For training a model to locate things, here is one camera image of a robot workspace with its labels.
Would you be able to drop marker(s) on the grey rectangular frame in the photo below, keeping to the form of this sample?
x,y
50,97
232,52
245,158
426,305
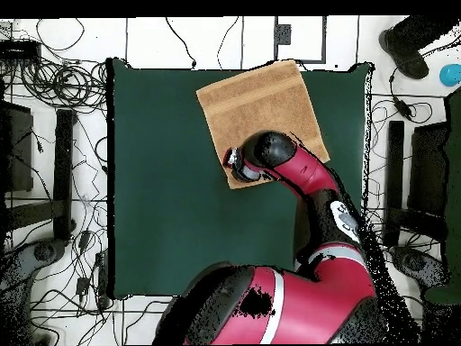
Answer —
x,y
276,50

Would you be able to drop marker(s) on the blue round object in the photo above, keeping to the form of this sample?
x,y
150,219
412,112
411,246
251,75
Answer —
x,y
451,75

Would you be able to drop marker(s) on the black electronics box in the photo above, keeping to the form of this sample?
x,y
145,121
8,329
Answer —
x,y
19,50

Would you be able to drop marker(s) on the black flat panel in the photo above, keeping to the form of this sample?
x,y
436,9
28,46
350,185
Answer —
x,y
16,151
428,169

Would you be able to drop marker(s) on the dark green table cloth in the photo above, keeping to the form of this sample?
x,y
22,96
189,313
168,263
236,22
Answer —
x,y
162,216

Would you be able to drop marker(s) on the dark green fabric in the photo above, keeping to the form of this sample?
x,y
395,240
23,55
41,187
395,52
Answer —
x,y
454,162

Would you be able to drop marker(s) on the person's foot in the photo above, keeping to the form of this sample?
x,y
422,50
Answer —
x,y
407,47

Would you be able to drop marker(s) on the small grey box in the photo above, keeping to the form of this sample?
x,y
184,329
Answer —
x,y
283,34

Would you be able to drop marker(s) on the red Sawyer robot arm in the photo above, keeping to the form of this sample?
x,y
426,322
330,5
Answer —
x,y
317,302

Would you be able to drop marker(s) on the black T-shaped stand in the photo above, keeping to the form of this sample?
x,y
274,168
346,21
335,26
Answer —
x,y
395,173
64,173

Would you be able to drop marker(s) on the black power adapter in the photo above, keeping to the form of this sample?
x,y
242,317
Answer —
x,y
83,239
82,284

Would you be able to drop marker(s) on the dark tripod base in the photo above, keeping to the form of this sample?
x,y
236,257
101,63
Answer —
x,y
43,252
414,263

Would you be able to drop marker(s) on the tan terry towel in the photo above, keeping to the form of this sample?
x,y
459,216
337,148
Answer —
x,y
259,104

